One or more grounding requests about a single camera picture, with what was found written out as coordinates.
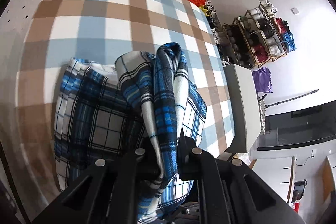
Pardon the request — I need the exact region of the purple cloth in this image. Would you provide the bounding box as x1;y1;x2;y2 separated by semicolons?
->
252;67;273;93

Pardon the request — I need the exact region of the grey bedside cabinet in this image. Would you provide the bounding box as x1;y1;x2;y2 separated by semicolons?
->
224;64;261;153

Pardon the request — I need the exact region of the brown blue checkered bed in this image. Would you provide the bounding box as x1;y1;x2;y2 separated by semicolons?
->
14;0;235;200

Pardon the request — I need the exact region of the wooden shoe rack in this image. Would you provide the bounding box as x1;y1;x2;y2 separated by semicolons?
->
223;0;296;69

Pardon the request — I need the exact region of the blue white plaid garment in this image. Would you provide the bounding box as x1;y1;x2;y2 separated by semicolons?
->
54;43;207;223

